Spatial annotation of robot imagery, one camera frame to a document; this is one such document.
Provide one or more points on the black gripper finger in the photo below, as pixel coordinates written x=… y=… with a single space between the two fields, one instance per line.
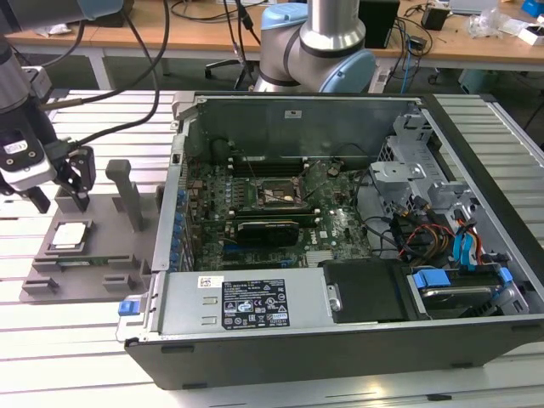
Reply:
x=81 y=174
x=40 y=200

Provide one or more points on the silver CPU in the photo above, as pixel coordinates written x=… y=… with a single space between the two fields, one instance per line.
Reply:
x=68 y=236

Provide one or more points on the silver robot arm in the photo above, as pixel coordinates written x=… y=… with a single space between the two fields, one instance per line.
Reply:
x=331 y=25

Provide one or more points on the CPU socket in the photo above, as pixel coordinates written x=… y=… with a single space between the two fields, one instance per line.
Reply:
x=276 y=193

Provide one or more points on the grey parts rack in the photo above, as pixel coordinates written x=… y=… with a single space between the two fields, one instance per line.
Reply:
x=106 y=242

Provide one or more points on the green RAM stick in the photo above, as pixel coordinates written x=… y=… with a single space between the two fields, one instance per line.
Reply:
x=98 y=259

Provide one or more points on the crumpled white paper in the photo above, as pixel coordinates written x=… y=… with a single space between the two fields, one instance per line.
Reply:
x=59 y=30

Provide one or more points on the blue case latch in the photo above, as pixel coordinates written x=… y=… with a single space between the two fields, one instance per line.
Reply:
x=128 y=308

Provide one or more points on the silver power supply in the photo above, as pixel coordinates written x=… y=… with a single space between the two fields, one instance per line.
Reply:
x=187 y=297

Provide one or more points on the wooden desk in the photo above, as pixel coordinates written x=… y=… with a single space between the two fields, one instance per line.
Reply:
x=191 y=36

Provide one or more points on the black office chair base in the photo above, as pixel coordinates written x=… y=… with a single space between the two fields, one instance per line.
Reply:
x=225 y=64

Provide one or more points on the black RAM slot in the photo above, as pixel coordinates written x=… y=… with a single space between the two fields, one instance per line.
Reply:
x=265 y=167
x=265 y=160
x=272 y=210
x=265 y=171
x=308 y=218
x=265 y=163

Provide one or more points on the black expansion slot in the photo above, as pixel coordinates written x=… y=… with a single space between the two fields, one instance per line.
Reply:
x=251 y=257

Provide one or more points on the black graphics card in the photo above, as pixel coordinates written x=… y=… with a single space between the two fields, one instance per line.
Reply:
x=268 y=234

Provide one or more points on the coin battery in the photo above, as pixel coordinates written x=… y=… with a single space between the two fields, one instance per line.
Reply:
x=333 y=170

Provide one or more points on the green motherboard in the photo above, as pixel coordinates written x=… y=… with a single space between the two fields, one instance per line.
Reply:
x=340 y=225

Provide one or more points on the black PC case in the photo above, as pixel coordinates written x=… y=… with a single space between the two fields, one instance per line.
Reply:
x=297 y=361

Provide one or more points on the black plastic shroud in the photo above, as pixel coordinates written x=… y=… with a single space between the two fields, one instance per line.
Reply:
x=365 y=293

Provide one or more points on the white power strip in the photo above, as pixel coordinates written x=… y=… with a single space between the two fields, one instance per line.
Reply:
x=378 y=81

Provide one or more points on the silver metal drive cage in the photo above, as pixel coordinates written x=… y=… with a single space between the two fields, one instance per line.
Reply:
x=395 y=170

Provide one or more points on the hard disk blue carrier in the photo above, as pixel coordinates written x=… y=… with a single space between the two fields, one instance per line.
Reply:
x=431 y=279

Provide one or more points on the black power adapter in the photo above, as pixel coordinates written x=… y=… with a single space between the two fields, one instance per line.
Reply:
x=434 y=18

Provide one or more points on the pale teal box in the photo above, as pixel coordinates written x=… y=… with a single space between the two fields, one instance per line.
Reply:
x=476 y=81

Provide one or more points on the silver laptop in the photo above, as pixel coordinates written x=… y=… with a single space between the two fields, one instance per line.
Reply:
x=472 y=5

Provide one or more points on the clear plastic bag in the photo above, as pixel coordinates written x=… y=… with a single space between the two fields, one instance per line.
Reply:
x=489 y=21

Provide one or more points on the small white box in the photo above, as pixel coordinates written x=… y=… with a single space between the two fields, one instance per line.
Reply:
x=533 y=35

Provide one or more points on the blue box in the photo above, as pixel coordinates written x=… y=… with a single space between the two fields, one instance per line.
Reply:
x=534 y=7

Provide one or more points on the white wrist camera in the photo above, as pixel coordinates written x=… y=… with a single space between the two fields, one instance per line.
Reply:
x=30 y=174

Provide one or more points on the grey camera box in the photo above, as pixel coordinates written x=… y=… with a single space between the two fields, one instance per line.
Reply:
x=37 y=83

